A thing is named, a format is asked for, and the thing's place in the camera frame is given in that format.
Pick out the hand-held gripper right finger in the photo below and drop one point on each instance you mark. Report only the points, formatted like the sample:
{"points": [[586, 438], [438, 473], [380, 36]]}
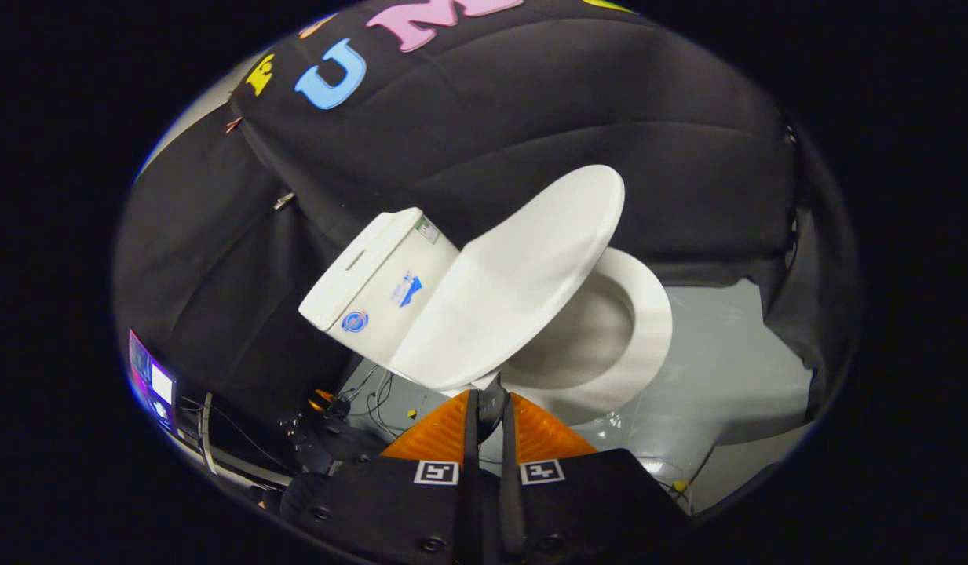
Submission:
{"points": [[578, 510]]}

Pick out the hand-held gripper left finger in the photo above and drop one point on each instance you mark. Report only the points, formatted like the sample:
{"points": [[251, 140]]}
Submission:
{"points": [[405, 510]]}

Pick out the white toilet seat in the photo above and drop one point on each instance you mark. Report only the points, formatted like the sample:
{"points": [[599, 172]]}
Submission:
{"points": [[648, 314]]}

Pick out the white toilet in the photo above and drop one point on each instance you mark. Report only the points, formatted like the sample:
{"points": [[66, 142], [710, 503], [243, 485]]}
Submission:
{"points": [[374, 275]]}

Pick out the dark device with orange knob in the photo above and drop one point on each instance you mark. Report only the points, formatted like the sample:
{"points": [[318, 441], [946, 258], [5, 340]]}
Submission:
{"points": [[326, 416]]}

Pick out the lit computer screen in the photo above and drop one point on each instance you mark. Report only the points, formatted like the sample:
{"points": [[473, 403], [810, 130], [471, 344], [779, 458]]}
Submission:
{"points": [[158, 380]]}

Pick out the small metal clip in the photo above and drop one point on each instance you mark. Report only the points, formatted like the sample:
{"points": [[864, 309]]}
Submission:
{"points": [[284, 200]]}

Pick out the black backdrop cloth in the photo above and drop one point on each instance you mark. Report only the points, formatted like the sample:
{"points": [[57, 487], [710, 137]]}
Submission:
{"points": [[491, 110]]}

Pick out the small red clip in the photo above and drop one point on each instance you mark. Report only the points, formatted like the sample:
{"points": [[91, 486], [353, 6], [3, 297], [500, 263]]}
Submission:
{"points": [[233, 124]]}

